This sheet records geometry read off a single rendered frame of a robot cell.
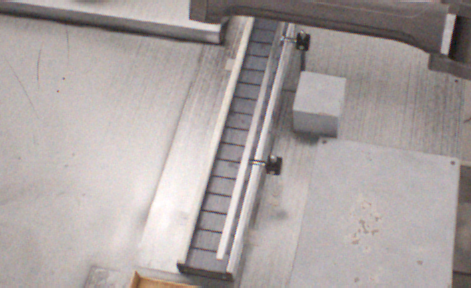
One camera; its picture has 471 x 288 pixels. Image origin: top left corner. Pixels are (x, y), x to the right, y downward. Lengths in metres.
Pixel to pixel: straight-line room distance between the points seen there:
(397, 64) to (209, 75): 0.43
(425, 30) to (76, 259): 0.86
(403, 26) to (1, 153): 1.00
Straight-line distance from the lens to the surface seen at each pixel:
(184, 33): 1.59
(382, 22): 0.83
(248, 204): 1.32
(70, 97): 1.58
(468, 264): 1.98
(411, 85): 1.53
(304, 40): 1.41
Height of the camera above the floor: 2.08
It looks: 58 degrees down
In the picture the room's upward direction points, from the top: 1 degrees clockwise
